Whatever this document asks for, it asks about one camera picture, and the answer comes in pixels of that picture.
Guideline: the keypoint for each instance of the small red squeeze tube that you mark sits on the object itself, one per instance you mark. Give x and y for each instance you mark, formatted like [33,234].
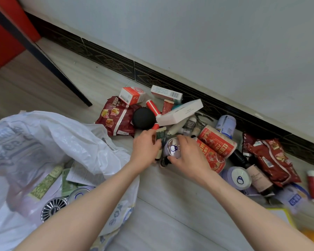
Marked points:
[167,106]

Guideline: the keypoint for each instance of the long white box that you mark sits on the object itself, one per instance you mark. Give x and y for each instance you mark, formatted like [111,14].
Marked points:
[179,112]

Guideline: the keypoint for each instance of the black leaning board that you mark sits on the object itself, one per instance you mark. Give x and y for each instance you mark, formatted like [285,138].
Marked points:
[42,57]

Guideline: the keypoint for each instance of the blue white can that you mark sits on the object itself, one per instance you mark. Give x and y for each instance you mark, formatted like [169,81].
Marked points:
[226,125]
[293,197]

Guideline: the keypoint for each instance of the white box yellow edge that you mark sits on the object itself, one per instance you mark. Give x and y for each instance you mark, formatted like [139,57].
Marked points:
[281,215]

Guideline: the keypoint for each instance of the red tube white cap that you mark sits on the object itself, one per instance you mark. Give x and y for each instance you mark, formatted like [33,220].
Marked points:
[155,126]
[153,107]

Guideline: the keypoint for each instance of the small green box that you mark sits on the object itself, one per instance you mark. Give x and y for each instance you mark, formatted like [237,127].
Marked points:
[68,181]

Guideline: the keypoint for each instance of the dark green stick tube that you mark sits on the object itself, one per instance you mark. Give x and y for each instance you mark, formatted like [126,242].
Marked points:
[161,134]

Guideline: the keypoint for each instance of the red snack bag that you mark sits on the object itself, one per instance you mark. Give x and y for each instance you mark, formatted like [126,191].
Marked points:
[116,116]
[270,159]

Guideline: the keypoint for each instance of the red white small carton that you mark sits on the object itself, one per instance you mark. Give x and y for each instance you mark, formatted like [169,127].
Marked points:
[132,95]

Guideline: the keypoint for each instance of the white printed plastic bag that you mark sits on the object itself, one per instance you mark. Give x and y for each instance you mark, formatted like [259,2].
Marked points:
[68,138]

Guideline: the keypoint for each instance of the person's left forearm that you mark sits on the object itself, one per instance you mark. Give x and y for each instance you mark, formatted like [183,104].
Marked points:
[81,219]

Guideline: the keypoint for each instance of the beige squeeze tube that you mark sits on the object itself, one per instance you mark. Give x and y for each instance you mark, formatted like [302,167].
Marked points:
[45,182]

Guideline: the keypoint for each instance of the person's right hand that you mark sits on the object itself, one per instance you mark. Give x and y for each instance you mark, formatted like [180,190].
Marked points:
[195,162]

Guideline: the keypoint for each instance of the chrome black round mini fan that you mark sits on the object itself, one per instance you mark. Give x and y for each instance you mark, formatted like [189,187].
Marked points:
[53,207]

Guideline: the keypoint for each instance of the person's left hand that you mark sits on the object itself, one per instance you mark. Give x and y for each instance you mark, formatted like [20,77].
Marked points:
[144,151]

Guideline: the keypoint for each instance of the black round ball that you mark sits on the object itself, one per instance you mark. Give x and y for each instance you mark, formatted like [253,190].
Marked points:
[144,117]

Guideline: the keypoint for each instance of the red cardboard box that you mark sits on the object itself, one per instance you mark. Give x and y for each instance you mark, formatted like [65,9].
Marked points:
[5,36]

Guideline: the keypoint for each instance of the lavender drink can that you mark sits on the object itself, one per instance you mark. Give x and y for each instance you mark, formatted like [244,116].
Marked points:
[79,192]
[172,148]
[236,177]

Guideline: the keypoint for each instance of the person's right forearm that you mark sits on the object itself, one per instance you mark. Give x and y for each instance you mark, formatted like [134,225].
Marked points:
[251,219]

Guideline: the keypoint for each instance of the brown bottle black cap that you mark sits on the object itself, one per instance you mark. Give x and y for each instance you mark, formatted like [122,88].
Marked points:
[253,171]

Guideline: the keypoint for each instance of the white green barcode box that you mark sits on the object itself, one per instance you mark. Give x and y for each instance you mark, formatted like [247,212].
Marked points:
[166,93]

